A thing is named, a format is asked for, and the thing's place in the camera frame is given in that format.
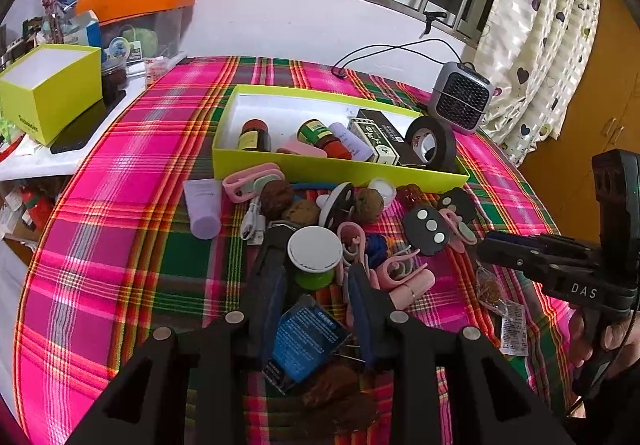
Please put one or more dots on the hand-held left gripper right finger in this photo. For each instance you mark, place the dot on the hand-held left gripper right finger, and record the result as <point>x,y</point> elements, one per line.
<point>357,305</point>

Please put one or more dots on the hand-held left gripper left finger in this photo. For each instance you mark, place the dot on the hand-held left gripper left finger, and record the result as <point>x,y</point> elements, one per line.
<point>272,305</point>

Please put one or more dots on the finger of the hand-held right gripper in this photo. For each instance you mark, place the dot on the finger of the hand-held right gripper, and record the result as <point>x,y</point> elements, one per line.
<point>545,249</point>
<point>520,262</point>

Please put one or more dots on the blue packet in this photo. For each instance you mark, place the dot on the blue packet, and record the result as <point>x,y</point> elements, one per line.
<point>305,340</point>

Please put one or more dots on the black tape roll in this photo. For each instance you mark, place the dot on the black tape roll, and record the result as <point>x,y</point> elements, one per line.
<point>445,140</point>

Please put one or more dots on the pink rectangular case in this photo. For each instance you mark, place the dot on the pink rectangular case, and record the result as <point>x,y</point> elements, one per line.
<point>300,148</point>

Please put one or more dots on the large lilac tube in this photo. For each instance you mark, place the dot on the large lilac tube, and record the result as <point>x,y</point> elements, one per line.
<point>350,142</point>

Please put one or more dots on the green and white patterned box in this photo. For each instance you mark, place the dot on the green and white patterned box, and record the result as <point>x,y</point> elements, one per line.
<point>375,140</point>

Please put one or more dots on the brown jar with yellow label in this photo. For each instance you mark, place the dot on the brown jar with yellow label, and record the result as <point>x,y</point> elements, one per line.
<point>252,137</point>

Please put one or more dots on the brown jar with green label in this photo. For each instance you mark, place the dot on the brown jar with green label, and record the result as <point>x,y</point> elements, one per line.
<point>315,132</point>

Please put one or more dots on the long black box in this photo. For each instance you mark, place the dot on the long black box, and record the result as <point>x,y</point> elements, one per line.
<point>385,117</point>

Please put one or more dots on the shallow yellow-green box tray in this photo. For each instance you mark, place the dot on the shallow yellow-green box tray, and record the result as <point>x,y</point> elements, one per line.
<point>280,115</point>

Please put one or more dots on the plaid tablecloth on desktop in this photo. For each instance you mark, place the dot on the plaid tablecloth on desktop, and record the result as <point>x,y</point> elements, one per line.
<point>125,225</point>

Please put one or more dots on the person's right hand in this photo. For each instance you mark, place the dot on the person's right hand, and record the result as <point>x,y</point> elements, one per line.
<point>580,340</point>

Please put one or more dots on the copper coin packet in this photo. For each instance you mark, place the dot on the copper coin packet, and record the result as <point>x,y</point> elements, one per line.
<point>487,287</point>

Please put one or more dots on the pink clip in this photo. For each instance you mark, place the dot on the pink clip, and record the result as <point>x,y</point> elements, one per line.
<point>462,232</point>
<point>240,185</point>
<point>395,271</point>
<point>350,230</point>

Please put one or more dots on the black plastic object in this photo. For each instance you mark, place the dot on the black plastic object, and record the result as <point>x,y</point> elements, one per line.
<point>270,245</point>

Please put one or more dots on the blue yarn ball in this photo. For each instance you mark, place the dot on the blue yarn ball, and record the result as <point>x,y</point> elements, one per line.
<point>377,247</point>

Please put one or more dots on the pink card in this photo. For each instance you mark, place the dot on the pink card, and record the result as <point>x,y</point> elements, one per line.
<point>420,285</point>

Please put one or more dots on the white disc with green base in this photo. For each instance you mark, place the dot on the white disc with green base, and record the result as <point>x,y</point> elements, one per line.
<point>312,250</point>

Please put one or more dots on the black pad with white dots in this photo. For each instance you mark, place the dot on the black pad with white dots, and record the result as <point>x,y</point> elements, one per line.
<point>465,205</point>

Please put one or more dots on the black pad with three dots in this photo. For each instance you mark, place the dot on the black pad with three dots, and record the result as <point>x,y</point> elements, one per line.
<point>412,240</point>

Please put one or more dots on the dark brown packet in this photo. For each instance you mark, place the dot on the dark brown packet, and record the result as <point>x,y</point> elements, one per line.
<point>340,390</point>

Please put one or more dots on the tan walnut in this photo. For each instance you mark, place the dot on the tan walnut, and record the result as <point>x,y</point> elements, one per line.
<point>300,215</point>
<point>370,205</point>

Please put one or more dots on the black oval pad white rim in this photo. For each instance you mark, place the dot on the black oval pad white rim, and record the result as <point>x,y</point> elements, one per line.
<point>340,205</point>

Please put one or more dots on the wooden cabinet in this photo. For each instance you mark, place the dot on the wooden cabinet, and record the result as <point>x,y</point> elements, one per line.
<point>575,150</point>

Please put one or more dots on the dark brown walnut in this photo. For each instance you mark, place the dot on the dark brown walnut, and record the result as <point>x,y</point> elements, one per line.
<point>277,200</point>

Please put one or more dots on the small lilac tube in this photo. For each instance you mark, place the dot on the small lilac tube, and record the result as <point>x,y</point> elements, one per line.
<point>202,210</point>

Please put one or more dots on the white round cap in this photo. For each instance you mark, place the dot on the white round cap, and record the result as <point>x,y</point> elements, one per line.
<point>382,187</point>

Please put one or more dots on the blue hair band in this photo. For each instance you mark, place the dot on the blue hair band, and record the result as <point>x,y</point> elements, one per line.
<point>305,186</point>

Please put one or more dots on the red gold tinsel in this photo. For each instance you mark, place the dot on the red gold tinsel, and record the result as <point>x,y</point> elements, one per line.
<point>415,192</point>

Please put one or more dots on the small grey desk fan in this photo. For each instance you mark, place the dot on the small grey desk fan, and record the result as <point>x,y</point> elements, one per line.
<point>460,100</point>

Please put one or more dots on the heart-print curtain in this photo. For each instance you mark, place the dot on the heart-print curtain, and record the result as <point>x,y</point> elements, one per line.
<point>540,25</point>

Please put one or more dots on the red plastic bottle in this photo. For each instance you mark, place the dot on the red plastic bottle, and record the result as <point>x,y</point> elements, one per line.
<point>35,210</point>

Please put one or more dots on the black phone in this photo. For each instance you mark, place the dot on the black phone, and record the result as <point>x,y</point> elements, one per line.
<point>85,130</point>

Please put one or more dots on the white red-print packet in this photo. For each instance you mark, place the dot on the white red-print packet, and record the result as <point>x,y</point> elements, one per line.
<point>155,70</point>

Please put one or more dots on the dark round jar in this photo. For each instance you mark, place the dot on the dark round jar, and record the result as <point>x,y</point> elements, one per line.
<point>115,80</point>

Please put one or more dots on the white side table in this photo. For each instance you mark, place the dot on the white side table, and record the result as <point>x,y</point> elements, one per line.
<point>30,165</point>

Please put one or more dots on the deep yellow-green box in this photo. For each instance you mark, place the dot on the deep yellow-green box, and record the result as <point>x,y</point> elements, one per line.
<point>65,95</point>

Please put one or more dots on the blue and white carton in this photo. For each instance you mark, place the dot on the blue and white carton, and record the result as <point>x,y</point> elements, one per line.
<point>85,27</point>

